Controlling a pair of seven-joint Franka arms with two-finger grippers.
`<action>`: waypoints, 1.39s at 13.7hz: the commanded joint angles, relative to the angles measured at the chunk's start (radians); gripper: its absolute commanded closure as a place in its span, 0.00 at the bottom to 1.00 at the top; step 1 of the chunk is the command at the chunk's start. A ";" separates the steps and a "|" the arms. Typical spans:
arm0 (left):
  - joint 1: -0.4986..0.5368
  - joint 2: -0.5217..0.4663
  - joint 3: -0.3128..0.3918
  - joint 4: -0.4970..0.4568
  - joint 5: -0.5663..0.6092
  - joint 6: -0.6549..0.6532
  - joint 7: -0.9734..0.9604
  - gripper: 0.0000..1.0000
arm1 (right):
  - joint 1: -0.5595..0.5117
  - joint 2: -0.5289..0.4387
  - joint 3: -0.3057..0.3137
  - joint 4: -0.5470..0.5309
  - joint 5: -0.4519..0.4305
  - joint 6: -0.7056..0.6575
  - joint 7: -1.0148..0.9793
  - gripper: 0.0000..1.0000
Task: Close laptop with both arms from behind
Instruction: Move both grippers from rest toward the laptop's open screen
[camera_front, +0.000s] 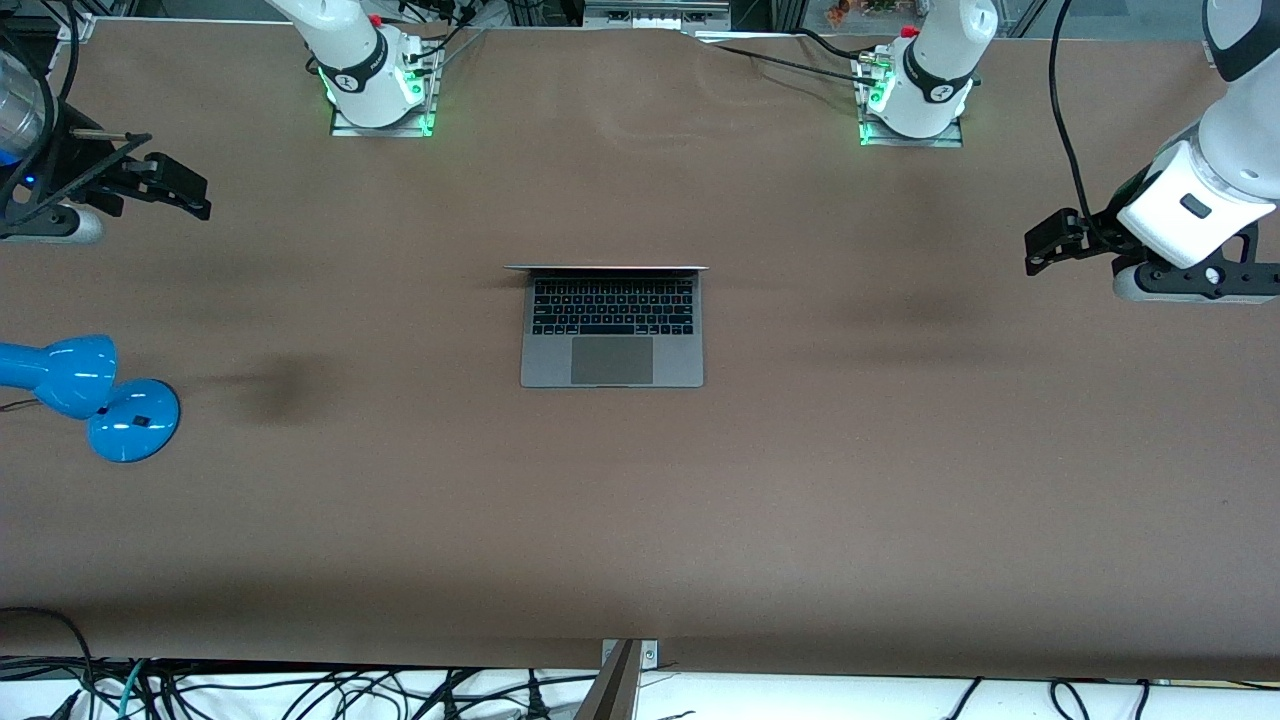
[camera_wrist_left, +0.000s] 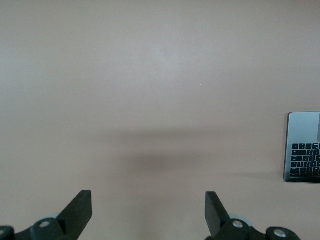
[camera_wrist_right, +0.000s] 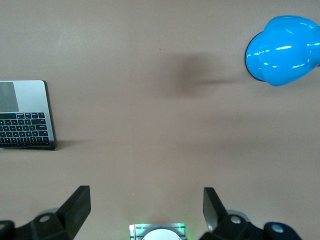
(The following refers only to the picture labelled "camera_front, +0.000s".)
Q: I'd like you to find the grey silver laptop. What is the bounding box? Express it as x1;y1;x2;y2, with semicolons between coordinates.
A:
503;264;710;390

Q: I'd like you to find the blue desk lamp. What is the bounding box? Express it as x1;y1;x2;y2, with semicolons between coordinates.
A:
0;334;183;465

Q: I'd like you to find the grey white power box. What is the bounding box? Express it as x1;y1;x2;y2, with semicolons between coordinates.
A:
584;0;733;31

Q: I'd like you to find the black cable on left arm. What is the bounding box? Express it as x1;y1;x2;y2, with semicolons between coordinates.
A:
1047;0;1101;219

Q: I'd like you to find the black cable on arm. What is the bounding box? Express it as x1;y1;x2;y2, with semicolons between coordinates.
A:
0;0;83;216
1047;0;1101;219

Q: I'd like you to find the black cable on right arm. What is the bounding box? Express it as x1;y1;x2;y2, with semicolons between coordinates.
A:
0;0;83;216

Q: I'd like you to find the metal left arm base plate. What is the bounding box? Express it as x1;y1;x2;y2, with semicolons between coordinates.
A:
857;50;965;150

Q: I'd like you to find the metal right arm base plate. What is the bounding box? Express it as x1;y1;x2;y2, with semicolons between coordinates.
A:
329;60;439;139

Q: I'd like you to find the black cable lying on table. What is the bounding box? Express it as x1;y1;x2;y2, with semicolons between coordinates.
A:
698;28;881;89

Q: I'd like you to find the black looped floor cable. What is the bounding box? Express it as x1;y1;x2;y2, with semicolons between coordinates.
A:
0;606;99;720

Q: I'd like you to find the teal cable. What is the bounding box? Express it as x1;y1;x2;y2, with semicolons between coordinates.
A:
115;658;153;720

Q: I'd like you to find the small metal bracket plate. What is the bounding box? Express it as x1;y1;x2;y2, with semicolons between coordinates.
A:
600;639;660;670

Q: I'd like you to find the dark camera mount bar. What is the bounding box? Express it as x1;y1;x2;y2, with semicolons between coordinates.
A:
574;640;643;720

